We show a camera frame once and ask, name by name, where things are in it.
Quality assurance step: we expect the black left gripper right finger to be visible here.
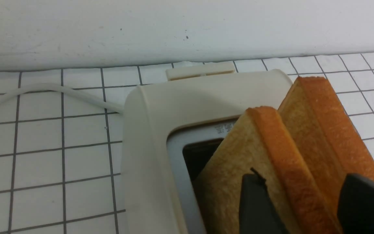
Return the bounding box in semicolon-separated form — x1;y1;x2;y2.
337;173;374;234

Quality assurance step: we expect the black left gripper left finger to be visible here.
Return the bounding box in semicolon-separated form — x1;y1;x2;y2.
239;168;289;234

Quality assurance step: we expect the white grid tablecloth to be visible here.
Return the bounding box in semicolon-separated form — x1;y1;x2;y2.
0;52;374;234

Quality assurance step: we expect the toast slice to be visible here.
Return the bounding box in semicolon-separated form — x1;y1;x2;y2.
193;106;343;234
279;76;374;215

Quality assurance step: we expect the white toaster power cable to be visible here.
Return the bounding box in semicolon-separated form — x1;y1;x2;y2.
0;83;124;118

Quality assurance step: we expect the cream white toaster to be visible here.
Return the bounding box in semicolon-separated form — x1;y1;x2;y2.
121;62;293;234

